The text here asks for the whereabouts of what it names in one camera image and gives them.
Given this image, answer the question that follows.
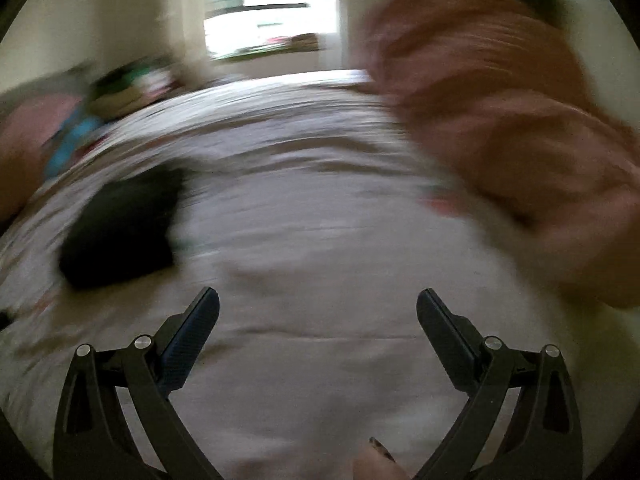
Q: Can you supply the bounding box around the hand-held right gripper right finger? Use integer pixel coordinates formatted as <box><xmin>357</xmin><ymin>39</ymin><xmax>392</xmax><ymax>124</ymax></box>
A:
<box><xmin>415</xmin><ymin>287</ymin><xmax>586</xmax><ymax>480</ymax></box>

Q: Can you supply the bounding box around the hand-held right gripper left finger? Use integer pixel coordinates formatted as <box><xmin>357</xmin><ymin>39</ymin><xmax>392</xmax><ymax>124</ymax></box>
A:
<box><xmin>52</xmin><ymin>287</ymin><xmax>223</xmax><ymax>480</ymax></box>

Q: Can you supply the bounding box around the black long-sleeve shirt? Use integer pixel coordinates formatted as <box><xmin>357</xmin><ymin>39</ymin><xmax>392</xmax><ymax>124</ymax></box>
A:
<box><xmin>57</xmin><ymin>165</ymin><xmax>188</xmax><ymax>291</ymax></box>

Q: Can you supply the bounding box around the stack of folded clothes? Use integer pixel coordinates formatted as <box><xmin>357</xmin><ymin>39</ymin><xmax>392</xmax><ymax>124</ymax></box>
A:
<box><xmin>90</xmin><ymin>57</ymin><xmax>176</xmax><ymax>111</ymax></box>

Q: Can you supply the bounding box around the person's right hand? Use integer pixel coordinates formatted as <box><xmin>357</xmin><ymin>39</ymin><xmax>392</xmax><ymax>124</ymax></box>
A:
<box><xmin>352</xmin><ymin>436</ymin><xmax>406</xmax><ymax>480</ymax></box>

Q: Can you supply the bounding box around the white printed bed sheet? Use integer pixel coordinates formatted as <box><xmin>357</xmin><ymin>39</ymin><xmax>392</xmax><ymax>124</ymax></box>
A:
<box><xmin>0</xmin><ymin>70</ymin><xmax>601</xmax><ymax>480</ymax></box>

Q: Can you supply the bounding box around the pink blanket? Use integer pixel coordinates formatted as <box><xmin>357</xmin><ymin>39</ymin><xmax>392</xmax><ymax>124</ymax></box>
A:
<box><xmin>360</xmin><ymin>0</ymin><xmax>640</xmax><ymax>311</ymax></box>

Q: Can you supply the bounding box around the pink quilted pillow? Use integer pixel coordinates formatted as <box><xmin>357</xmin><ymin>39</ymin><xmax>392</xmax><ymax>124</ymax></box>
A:
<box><xmin>0</xmin><ymin>92</ymin><xmax>81</xmax><ymax>221</ymax></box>

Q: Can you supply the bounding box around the window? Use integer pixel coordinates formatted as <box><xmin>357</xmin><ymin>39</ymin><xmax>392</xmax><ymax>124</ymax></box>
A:
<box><xmin>202</xmin><ymin>0</ymin><xmax>341</xmax><ymax>61</ymax></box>

